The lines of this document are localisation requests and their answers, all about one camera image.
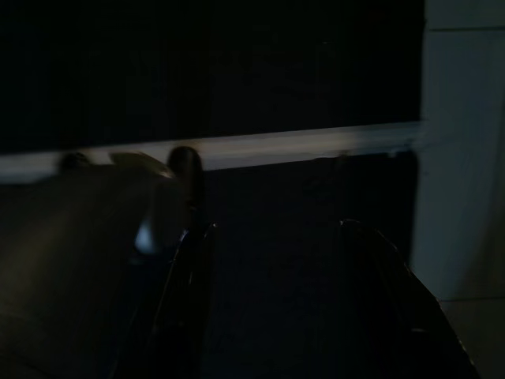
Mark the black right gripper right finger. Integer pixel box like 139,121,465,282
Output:
334,219,481,379

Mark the long white floor tape strip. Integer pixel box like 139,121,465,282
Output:
0,121,425,185

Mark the dark blue floor mat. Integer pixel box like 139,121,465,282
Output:
196,151,420,379
0,0,428,155

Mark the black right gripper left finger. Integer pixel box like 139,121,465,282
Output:
118,220,218,379

